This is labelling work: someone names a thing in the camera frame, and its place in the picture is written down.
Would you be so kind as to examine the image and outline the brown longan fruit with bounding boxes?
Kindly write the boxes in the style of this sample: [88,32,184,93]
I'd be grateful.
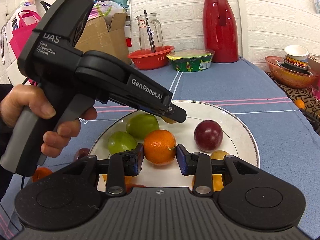
[210,150,229,160]
[162,116,176,124]

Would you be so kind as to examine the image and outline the green apple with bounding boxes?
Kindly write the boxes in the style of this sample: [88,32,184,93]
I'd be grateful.
[126,113,159,140]
[107,131,138,154]

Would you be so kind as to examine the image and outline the small orange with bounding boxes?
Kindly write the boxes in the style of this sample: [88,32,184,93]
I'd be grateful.
[191,173,225,192]

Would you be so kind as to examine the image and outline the dark plum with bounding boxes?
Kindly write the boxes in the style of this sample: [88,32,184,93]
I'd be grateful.
[73,148,90,162]
[194,120,223,152]

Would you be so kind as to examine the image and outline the large orange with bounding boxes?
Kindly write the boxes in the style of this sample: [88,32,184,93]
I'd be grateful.
[31,167,53,183]
[143,129,177,166]

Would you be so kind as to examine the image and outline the person left hand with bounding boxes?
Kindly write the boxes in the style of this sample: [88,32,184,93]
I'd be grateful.
[0,84,98,158]

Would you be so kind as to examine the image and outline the white ceramic plate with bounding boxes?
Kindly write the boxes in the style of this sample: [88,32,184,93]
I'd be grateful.
[89,100,261,193]

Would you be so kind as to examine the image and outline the dark plum back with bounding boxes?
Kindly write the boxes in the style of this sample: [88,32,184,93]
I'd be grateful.
[73,148,90,162]

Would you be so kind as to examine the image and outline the magenta gift bag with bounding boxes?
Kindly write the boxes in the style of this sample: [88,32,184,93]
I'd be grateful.
[10,10,41,58]

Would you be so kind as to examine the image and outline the cardboard box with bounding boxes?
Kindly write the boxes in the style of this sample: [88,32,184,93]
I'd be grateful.
[75,12,131,64]

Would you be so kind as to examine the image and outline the green foil bowl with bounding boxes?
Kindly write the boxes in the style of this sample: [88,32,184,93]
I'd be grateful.
[167,49,215,72]

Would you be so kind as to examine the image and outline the red plastic basin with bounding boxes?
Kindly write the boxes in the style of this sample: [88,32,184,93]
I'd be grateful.
[127,46,175,70]

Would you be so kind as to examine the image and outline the black straw in pitcher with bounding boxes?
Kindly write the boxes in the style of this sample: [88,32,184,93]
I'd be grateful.
[144,10,156,53]

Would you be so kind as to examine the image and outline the floral cloth in box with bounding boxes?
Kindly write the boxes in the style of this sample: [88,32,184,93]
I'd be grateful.
[88,1,125,25]

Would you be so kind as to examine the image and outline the glass pitcher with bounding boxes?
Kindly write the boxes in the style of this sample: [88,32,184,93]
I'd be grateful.
[136,10,164,53]

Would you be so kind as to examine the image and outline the red thermos jug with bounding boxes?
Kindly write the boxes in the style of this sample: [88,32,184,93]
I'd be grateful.
[202,0,239,63]

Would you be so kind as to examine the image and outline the blue striped tablecloth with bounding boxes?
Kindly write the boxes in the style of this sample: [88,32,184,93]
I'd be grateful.
[0,57,320,240]

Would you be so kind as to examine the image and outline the stacked white bowls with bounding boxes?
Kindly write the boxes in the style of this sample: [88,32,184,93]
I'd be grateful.
[283,44,311,72]

